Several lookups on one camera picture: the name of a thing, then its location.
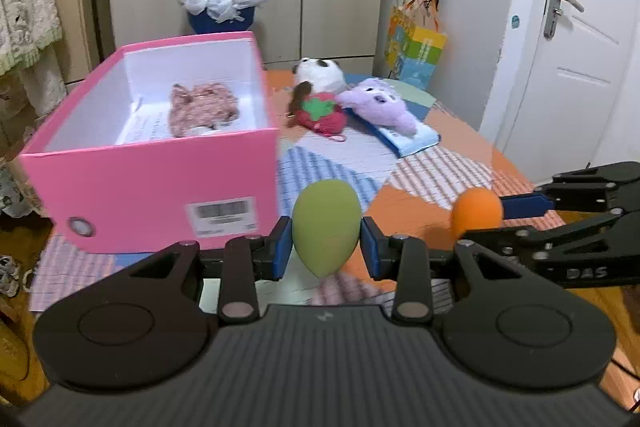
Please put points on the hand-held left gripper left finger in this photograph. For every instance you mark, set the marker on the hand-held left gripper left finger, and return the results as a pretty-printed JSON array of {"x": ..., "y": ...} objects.
[{"x": 282, "y": 252}]

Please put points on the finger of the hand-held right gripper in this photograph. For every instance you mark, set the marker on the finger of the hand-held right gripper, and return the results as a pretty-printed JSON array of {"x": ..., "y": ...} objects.
[
  {"x": 525, "y": 204},
  {"x": 550, "y": 234}
]

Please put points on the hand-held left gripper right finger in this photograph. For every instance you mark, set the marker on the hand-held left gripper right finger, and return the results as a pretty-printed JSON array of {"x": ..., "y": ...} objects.
[{"x": 371, "y": 252}]

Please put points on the green egg-shaped sponge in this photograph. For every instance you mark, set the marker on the green egg-shaped sponge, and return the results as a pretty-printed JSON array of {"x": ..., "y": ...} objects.
[{"x": 325, "y": 227}]

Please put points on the orange egg-shaped sponge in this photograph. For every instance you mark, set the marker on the orange egg-shaped sponge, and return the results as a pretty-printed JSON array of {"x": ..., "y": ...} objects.
[{"x": 475, "y": 212}]

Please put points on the pink cardboard box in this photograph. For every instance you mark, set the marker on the pink cardboard box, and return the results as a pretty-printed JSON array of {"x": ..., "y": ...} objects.
[{"x": 125, "y": 192}]

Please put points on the patchwork table mat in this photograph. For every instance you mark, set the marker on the patchwork table mat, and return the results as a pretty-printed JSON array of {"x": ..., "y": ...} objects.
[{"x": 435, "y": 172}]

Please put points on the white door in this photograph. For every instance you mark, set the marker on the white door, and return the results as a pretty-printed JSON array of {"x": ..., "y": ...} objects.
[{"x": 590, "y": 107}]

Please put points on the blue white wipes packet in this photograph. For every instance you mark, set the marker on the blue white wipes packet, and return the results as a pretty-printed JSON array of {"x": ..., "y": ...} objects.
[{"x": 415, "y": 139}]

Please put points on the purple plush toy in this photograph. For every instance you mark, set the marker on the purple plush toy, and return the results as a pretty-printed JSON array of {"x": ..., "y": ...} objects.
[{"x": 380, "y": 104}]

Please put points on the panda strawberry plush toy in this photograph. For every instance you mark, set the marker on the panda strawberry plush toy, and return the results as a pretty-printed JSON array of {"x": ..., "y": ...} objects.
[{"x": 320, "y": 74}]

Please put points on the colourful paper gift bag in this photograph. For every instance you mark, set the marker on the colourful paper gift bag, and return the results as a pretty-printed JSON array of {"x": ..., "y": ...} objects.
[{"x": 420, "y": 52}]

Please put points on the white printed paper sheet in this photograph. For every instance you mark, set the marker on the white printed paper sheet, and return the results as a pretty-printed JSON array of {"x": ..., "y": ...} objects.
[{"x": 145, "y": 127}]

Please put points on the small blue wall sticker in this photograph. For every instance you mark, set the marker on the small blue wall sticker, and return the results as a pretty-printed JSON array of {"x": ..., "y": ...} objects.
[{"x": 515, "y": 21}]

